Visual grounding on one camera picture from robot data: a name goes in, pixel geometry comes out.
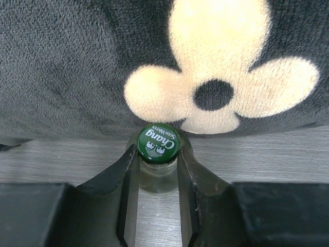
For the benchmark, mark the clear soda bottle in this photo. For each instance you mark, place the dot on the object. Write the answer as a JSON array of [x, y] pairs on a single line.
[[158, 146]]

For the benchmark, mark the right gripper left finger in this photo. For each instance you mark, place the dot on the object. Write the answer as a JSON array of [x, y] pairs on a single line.
[[99, 212]]

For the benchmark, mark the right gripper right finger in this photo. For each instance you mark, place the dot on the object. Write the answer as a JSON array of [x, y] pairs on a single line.
[[216, 213]]

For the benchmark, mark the black floral plush pillow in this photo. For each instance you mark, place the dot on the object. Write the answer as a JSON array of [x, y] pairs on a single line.
[[105, 69]]

